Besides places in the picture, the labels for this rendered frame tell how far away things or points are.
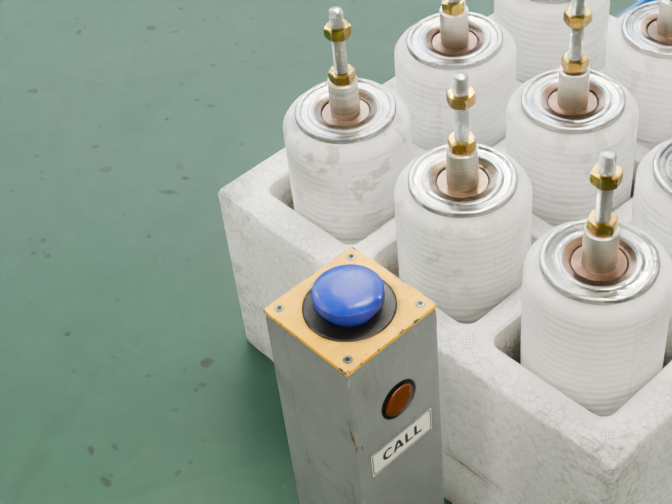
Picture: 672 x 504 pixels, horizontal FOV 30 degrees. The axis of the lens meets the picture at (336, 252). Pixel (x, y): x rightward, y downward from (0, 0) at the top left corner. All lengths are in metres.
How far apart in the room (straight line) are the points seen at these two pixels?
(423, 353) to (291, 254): 0.26
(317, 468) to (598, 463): 0.17
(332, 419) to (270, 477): 0.31
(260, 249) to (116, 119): 0.44
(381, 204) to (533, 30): 0.21
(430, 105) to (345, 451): 0.35
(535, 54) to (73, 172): 0.52
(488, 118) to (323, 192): 0.15
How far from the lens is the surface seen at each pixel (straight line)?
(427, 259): 0.87
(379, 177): 0.92
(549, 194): 0.94
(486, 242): 0.85
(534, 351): 0.84
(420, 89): 0.98
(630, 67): 0.99
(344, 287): 0.69
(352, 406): 0.69
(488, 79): 0.97
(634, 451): 0.81
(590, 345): 0.80
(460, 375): 0.86
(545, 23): 1.04
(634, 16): 1.03
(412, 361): 0.71
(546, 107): 0.93
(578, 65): 0.91
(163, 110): 1.39
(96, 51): 1.51
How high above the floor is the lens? 0.82
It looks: 44 degrees down
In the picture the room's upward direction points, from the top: 7 degrees counter-clockwise
